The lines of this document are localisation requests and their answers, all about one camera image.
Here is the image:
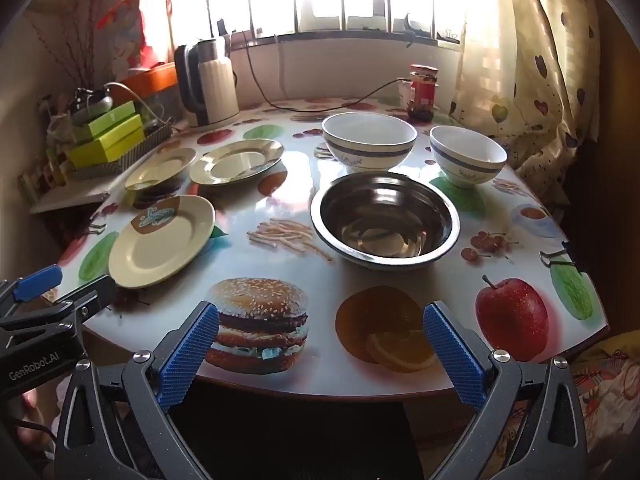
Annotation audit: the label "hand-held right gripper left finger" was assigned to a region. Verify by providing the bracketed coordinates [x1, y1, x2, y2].
[52, 300, 221, 480]

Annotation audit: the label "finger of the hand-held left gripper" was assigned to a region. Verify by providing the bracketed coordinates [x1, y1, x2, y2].
[0, 264, 65, 311]
[50, 275, 119, 320]

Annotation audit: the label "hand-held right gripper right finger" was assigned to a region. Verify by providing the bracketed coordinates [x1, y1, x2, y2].
[422, 301, 588, 480]

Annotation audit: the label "cream plate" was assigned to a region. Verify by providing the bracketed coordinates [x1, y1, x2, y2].
[124, 147, 198, 192]
[189, 138, 285, 187]
[108, 194, 217, 290]

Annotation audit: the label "stainless steel bowl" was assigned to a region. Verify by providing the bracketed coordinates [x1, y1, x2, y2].
[310, 171, 461, 271]

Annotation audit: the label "small white blue-striped bowl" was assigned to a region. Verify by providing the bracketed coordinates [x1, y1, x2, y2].
[429, 125, 509, 189]

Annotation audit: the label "large white blue-striped bowl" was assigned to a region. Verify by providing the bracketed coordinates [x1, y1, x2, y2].
[321, 112, 418, 173]

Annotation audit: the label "white shelf board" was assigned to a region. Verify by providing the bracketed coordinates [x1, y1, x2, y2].
[27, 177, 113, 215]

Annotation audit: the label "food printed table cover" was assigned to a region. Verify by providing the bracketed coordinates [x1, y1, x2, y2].
[55, 95, 611, 403]

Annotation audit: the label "grey ribbed tray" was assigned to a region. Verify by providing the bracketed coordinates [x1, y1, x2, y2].
[70, 120, 173, 181]

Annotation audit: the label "black binder clip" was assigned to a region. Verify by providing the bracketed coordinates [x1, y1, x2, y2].
[540, 240, 583, 273]

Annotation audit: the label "printed bedding cloth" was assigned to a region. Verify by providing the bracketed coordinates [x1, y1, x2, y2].
[570, 332, 640, 461]

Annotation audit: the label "grey handheld device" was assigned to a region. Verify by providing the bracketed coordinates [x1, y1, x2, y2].
[70, 87, 115, 116]

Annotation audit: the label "orange container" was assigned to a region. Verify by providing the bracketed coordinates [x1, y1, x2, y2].
[120, 62, 180, 96]

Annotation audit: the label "dried twigs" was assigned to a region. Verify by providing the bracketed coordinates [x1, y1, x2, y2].
[25, 0, 108, 91]

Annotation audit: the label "white electric kettle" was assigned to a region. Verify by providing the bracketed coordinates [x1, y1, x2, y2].
[174, 37, 241, 130]

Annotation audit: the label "red label glass jar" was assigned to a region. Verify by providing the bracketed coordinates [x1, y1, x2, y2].
[406, 64, 440, 122]

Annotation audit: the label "red gift bag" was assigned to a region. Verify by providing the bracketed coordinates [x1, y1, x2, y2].
[97, 0, 171, 81]

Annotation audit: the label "heart print curtain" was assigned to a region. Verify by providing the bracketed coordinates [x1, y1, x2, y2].
[447, 0, 601, 176]

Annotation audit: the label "grey cable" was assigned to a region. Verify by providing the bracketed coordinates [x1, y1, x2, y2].
[102, 81, 166, 126]

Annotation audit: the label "black cable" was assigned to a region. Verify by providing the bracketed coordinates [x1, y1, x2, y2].
[242, 30, 408, 111]

